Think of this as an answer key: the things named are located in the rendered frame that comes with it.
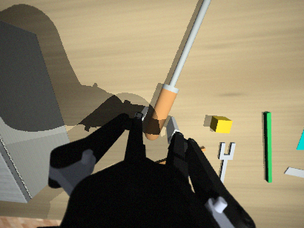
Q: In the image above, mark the green long thin bar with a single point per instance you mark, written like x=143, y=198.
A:
x=267, y=135

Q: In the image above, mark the white flat bar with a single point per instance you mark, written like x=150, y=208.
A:
x=295, y=172

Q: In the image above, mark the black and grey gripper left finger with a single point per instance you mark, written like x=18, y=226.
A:
x=72, y=162

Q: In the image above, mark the teal square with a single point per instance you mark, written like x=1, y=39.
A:
x=301, y=142

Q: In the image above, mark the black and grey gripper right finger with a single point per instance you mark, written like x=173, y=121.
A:
x=186, y=158

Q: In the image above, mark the yellow cube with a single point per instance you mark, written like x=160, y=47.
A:
x=220, y=124

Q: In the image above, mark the grey combination wrench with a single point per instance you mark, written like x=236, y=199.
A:
x=225, y=158

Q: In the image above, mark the tool with orange wooden handle and grey metal rod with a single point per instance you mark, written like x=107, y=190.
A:
x=168, y=92

